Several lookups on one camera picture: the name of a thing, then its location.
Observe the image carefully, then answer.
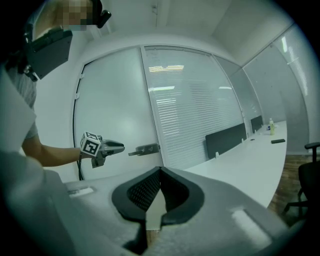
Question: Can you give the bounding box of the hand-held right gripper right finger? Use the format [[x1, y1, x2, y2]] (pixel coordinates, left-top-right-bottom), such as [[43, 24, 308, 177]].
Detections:
[[159, 166, 205, 225]]

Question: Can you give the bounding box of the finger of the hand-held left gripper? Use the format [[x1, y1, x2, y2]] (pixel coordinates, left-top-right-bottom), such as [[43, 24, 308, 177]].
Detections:
[[107, 146, 126, 156], [106, 140, 125, 149]]

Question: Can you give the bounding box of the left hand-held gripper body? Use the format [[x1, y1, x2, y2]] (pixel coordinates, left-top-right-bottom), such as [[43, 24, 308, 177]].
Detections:
[[79, 131, 113, 169]]

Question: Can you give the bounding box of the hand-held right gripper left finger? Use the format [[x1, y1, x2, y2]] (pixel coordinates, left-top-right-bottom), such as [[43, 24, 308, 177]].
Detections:
[[111, 166, 161, 224]]

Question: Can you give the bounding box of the frosted glass door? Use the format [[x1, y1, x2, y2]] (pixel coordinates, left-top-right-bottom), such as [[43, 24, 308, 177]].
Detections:
[[72, 46, 165, 181]]

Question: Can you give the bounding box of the person's left forearm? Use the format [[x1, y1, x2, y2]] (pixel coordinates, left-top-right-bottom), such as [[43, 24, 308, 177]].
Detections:
[[21, 135, 82, 167]]

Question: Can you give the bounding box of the long white desk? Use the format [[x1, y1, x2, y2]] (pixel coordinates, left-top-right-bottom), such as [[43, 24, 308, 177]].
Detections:
[[184, 120, 289, 209]]

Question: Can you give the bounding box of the large dark desk divider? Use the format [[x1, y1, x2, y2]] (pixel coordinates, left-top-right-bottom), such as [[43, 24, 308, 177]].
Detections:
[[205, 122, 248, 160]]

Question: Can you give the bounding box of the person's gray shirt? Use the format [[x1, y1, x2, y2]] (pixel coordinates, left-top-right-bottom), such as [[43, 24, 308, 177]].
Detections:
[[4, 67, 40, 141]]

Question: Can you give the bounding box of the glass partition with blinds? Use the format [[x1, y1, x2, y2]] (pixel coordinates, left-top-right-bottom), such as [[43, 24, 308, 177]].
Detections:
[[143, 45, 249, 171]]

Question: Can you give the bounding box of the small dark desk divider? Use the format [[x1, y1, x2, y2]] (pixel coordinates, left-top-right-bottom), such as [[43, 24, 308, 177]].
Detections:
[[250, 115, 264, 134]]

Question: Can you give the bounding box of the black office chair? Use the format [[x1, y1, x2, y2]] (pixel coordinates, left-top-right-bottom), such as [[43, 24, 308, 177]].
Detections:
[[281, 141, 320, 219]]

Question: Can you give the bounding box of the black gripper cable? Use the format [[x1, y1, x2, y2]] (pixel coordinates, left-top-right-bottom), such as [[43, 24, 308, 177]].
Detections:
[[76, 153, 85, 181]]

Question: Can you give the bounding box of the metal door handle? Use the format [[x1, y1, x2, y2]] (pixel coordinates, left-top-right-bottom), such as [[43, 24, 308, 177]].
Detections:
[[127, 143, 161, 157]]

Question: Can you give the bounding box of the black head-mounted camera rig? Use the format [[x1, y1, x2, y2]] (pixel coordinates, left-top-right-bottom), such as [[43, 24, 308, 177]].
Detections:
[[23, 0, 112, 81]]

